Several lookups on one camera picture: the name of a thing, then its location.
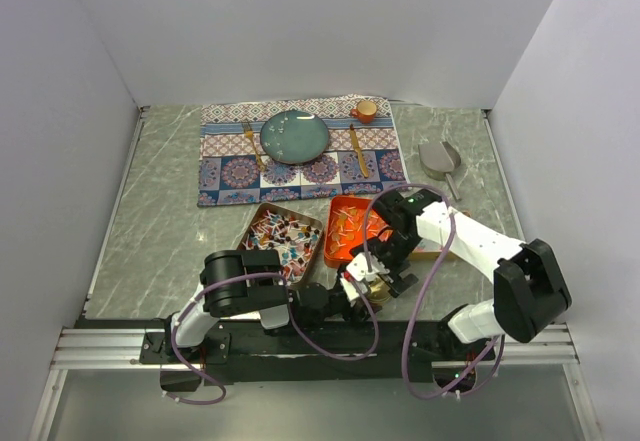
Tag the silver metal scoop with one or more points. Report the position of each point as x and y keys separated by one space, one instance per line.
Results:
x=439 y=160

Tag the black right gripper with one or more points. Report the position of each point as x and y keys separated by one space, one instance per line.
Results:
x=396 y=284

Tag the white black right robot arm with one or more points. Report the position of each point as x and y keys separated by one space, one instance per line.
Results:
x=529 y=289

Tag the gold fork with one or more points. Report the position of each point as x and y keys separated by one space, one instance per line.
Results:
x=249 y=135

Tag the orange tray of candies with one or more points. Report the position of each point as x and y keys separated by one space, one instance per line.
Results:
x=345 y=228

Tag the brown tin of lollipops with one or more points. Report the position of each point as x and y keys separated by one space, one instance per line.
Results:
x=295 y=237

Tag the gold knife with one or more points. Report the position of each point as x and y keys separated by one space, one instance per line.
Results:
x=358 y=151

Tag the patterned cloth placemat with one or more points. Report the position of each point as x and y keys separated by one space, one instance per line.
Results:
x=229 y=175

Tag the orange coffee cup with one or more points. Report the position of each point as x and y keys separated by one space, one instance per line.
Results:
x=364 y=111

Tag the teal ceramic plate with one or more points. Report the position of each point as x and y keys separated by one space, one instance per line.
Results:
x=294 y=137

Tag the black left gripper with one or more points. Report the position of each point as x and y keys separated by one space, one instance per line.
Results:
x=350 y=313

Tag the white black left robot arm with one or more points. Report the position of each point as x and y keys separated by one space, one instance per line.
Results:
x=235 y=282

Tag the gold round jar lid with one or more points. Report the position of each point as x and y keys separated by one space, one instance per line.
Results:
x=379 y=294

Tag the gold tin of star candies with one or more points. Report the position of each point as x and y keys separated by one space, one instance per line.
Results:
x=425 y=250

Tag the aluminium frame rail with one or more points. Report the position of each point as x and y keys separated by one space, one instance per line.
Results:
x=103 y=349

